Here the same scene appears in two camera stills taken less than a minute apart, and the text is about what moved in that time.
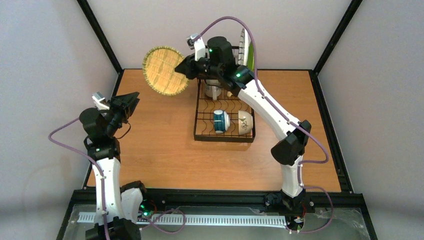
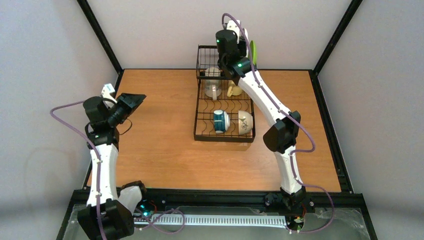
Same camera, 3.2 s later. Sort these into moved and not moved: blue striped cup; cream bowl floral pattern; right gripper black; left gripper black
Moved: right gripper black
Not moved: left gripper black; cream bowl floral pattern; blue striped cup
